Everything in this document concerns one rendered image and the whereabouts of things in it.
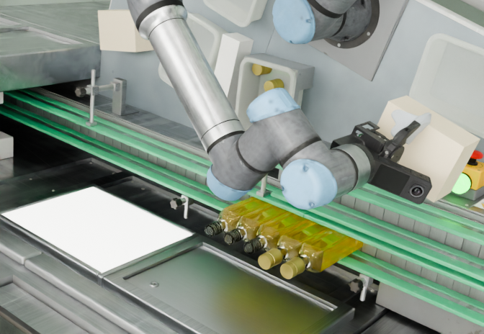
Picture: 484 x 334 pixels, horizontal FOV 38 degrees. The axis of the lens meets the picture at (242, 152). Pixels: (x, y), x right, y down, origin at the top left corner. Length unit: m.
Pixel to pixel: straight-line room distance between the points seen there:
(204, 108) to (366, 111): 0.67
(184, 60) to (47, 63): 1.07
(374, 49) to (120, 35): 0.82
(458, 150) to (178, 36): 0.52
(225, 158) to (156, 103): 1.09
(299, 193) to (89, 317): 0.68
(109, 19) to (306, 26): 0.84
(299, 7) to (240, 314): 0.67
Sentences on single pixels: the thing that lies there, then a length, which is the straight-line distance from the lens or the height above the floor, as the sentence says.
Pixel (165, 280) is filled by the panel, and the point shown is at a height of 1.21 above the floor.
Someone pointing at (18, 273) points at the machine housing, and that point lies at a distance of 1.75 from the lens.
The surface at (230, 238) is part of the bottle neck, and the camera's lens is 1.62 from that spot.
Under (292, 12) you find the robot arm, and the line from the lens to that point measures 1.57.
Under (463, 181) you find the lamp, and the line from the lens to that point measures 1.60.
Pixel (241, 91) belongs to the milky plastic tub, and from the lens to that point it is 1.88.
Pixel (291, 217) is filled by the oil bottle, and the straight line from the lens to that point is 1.68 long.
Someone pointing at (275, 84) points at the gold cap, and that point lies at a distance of 1.85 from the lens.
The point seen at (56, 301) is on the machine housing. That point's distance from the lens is 1.64.
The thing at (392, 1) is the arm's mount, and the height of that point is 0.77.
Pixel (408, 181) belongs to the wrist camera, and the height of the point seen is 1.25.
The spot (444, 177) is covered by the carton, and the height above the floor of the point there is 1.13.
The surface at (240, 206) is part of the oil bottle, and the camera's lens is 1.71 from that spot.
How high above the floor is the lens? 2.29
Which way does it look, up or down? 49 degrees down
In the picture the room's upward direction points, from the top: 108 degrees counter-clockwise
